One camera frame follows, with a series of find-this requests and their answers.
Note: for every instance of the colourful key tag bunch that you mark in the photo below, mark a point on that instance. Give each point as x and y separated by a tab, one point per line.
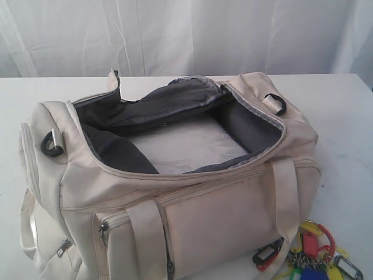
314	254

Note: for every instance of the cream white duffel bag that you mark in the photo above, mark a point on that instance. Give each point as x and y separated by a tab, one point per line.
96	208

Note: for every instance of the white backdrop curtain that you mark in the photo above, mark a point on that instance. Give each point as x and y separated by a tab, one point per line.
170	38

